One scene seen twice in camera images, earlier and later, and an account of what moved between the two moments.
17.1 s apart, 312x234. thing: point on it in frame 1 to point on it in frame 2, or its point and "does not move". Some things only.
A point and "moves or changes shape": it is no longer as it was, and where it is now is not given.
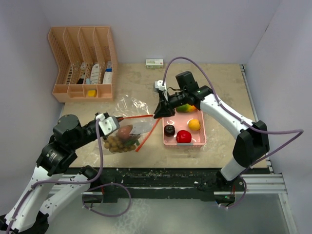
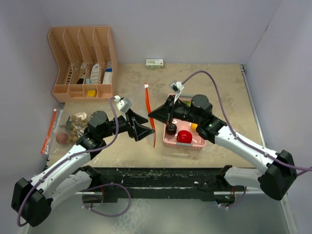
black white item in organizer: x=81 y=80 does not move
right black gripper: x=164 y=109 to x=165 y=113
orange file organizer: x=86 y=58 does not move
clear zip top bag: x=136 y=123 moves or changes shape
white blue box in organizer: x=108 y=75 does not move
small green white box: x=153 y=64 does not move
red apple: x=183 y=136 does not move
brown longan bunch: x=116 y=146 moves or changes shape
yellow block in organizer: x=91 y=93 does not move
